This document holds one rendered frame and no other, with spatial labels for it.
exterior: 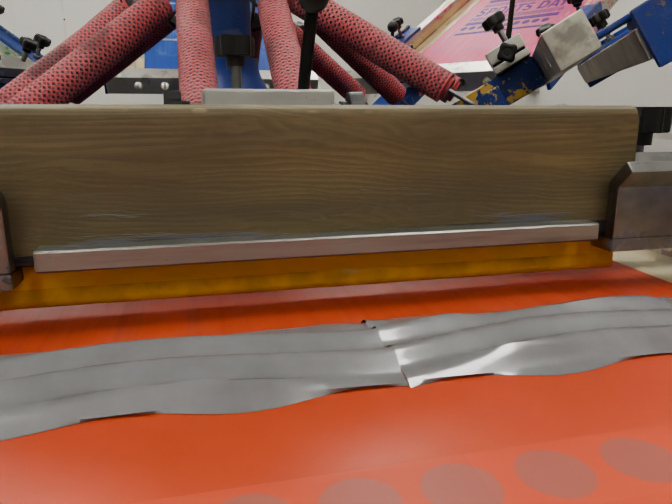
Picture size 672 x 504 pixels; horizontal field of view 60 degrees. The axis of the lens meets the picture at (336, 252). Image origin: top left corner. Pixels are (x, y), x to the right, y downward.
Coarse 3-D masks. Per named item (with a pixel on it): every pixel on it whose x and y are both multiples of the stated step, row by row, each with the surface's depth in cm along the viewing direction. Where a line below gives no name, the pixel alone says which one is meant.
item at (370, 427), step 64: (0, 320) 29; (64, 320) 29; (128, 320) 29; (192, 320) 29; (256, 320) 29; (320, 320) 29; (0, 448) 18; (64, 448) 18; (128, 448) 18; (192, 448) 18; (256, 448) 18; (320, 448) 18; (384, 448) 18; (448, 448) 18
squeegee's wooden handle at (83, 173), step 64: (0, 128) 26; (64, 128) 27; (128, 128) 27; (192, 128) 28; (256, 128) 29; (320, 128) 29; (384, 128) 30; (448, 128) 31; (512, 128) 32; (576, 128) 33; (64, 192) 27; (128, 192) 28; (192, 192) 29; (256, 192) 29; (320, 192) 30; (384, 192) 31; (448, 192) 32; (512, 192) 33; (576, 192) 34
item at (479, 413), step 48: (336, 288) 34; (384, 288) 34; (432, 288) 34; (480, 288) 34; (528, 288) 34; (576, 288) 34; (624, 288) 34; (432, 384) 22; (480, 384) 22; (528, 384) 22; (576, 384) 22; (624, 384) 22; (480, 432) 19; (528, 432) 19; (576, 432) 19
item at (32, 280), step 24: (192, 264) 30; (216, 264) 31; (240, 264) 31; (264, 264) 31; (288, 264) 32; (312, 264) 32; (336, 264) 32; (360, 264) 33; (384, 264) 33; (408, 264) 33; (24, 288) 29
